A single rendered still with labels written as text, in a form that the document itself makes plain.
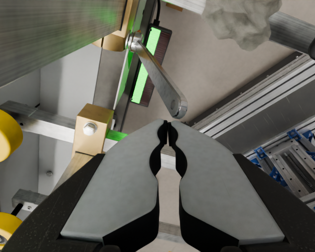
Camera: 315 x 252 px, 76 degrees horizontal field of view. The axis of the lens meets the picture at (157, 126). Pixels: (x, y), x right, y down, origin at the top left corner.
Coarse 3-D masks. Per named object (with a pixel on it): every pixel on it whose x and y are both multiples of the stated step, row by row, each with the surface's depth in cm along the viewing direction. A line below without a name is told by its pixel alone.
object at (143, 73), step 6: (156, 30) 39; (150, 36) 39; (156, 36) 39; (150, 42) 40; (156, 42) 40; (150, 48) 40; (144, 72) 43; (138, 78) 44; (144, 78) 43; (138, 84) 44; (138, 90) 45; (132, 96) 46; (138, 96) 46; (138, 102) 46
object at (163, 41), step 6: (162, 36) 39; (168, 36) 39; (162, 42) 40; (156, 48) 40; (162, 48) 40; (156, 54) 41; (162, 54) 41; (150, 84) 44; (144, 90) 45; (150, 90) 45; (144, 96) 46; (144, 102) 46
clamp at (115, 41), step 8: (128, 0) 22; (136, 0) 24; (128, 8) 22; (128, 16) 23; (128, 24) 24; (112, 32) 24; (120, 32) 24; (96, 40) 24; (104, 40) 24; (112, 40) 24; (120, 40) 25; (104, 48) 25; (112, 48) 25; (120, 48) 26
